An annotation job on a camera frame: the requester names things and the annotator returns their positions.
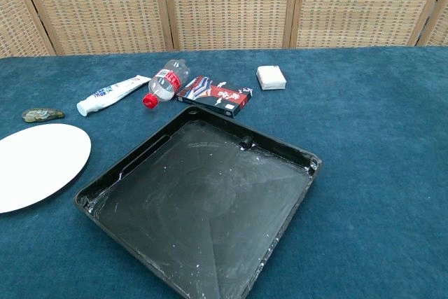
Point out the white round plate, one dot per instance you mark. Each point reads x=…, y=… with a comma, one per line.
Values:
x=38, y=166

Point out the black square plastic tray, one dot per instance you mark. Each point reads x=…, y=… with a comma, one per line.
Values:
x=196, y=208

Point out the dark box with red print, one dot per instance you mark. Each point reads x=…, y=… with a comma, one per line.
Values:
x=217, y=96

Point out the white tissue pack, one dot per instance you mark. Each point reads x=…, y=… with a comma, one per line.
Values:
x=271, y=78

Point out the clear bottle with red cap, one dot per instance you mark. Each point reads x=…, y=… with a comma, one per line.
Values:
x=164, y=83

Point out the white toothpaste tube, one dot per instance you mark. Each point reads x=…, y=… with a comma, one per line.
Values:
x=108, y=94

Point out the woven bamboo folding screen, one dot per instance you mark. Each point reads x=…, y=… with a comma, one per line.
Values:
x=227, y=5

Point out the blue carpet table cloth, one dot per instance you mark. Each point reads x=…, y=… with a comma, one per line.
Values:
x=367, y=173

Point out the small oval green correction tape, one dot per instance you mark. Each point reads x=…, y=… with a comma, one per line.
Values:
x=42, y=115

